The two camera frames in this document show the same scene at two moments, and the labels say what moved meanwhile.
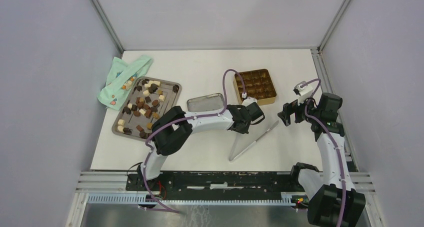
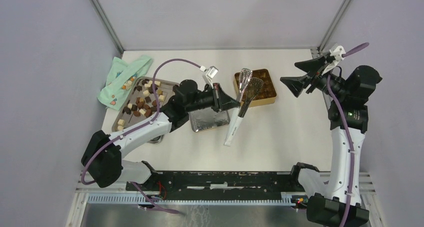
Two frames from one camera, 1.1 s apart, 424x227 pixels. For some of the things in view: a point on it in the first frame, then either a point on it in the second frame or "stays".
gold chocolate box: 258,85 stays
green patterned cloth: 122,81 stays
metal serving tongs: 232,157 → 249,89
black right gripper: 289,108 → 296,84
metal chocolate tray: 148,97 stays
